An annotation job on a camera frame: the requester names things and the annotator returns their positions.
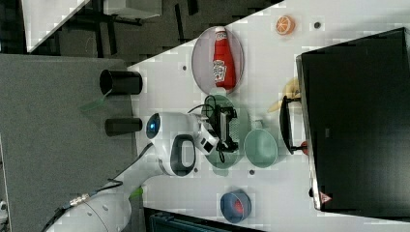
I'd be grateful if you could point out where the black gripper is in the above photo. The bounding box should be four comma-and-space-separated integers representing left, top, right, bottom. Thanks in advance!
214, 105, 238, 153

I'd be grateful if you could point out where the green oval strainer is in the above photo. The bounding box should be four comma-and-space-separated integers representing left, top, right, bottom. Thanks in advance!
201, 87, 249, 177

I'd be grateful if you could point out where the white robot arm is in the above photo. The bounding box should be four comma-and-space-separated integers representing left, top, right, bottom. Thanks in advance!
42, 104, 238, 232

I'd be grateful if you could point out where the red ketchup bottle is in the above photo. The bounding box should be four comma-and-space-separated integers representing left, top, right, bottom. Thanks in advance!
213, 26, 236, 90

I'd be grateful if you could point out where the grey round plate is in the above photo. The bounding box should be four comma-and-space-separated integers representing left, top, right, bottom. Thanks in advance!
191, 26, 245, 94

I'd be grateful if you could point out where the peeled yellow banana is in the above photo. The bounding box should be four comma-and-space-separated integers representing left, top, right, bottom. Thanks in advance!
267, 77, 301, 113

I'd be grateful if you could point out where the small red strawberry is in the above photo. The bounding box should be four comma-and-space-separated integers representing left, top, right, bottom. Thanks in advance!
301, 141, 308, 156

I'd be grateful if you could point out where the blue bowl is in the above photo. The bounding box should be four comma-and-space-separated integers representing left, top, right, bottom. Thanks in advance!
220, 189, 252, 223

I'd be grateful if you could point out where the red fruit in bowl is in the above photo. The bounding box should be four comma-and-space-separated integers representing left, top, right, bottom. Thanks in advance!
234, 199, 244, 215

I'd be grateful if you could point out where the orange slice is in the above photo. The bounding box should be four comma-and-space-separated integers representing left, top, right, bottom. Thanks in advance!
276, 15, 296, 36

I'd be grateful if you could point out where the small black cylinder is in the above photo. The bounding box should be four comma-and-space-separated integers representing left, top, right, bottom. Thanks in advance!
104, 118, 142, 136

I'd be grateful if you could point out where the large black cylinder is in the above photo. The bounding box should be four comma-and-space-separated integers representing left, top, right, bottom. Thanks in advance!
100, 70, 143, 95

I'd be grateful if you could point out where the black toaster oven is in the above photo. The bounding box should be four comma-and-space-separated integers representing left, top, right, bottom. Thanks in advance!
279, 27, 410, 221

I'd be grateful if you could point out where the green tape strip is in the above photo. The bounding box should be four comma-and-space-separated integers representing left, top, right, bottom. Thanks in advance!
79, 90, 112, 112

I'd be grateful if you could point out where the green cup with handle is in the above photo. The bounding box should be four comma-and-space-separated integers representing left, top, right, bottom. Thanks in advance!
244, 120, 278, 168

